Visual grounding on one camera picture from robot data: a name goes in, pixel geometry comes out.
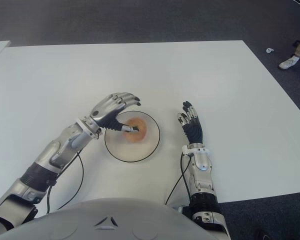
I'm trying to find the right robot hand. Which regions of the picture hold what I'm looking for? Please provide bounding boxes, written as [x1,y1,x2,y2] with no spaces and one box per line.
[177,100,206,146]

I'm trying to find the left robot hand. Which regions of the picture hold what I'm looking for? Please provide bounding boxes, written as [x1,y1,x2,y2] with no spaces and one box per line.
[89,91,143,133]

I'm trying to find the red-yellow apple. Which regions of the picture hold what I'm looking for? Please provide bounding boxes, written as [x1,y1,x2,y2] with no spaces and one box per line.
[123,117,148,143]

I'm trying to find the white plate with black rim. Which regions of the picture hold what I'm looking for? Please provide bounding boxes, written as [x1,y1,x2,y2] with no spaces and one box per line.
[104,110,161,164]

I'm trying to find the black robot waist block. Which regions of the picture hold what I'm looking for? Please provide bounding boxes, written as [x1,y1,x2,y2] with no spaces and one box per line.
[173,204,195,218]

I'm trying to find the grey robot torso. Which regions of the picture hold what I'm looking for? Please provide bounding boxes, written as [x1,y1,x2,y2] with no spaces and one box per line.
[0,197,208,240]

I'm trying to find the white sneaker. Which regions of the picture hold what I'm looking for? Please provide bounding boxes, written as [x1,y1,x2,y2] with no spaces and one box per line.
[278,55,300,70]

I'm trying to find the black shoe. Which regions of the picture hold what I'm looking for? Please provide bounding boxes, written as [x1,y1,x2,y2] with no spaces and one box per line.
[254,227,273,240]

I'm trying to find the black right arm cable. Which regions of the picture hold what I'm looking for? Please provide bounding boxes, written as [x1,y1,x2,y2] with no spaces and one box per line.
[164,153,193,207]

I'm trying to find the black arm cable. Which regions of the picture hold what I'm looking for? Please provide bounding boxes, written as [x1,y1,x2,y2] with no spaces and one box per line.
[46,150,85,215]
[164,153,193,207]

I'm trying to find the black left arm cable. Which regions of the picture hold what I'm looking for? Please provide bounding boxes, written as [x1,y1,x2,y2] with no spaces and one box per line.
[46,150,85,215]

